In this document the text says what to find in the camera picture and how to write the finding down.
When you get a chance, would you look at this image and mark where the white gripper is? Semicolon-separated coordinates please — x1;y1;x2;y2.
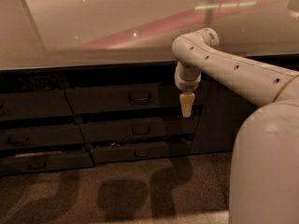
175;74;201;118

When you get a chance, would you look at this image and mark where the dark drawer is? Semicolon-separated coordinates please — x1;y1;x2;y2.
80;116;199;143
91;139;192;163
0;91;72;121
64;81;206;115
0;125;84;150
0;150;93;175

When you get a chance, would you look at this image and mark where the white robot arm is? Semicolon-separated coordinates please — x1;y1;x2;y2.
172;28;299;224

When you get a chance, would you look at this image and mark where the glossy beige countertop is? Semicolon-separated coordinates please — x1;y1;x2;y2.
0;0;299;71

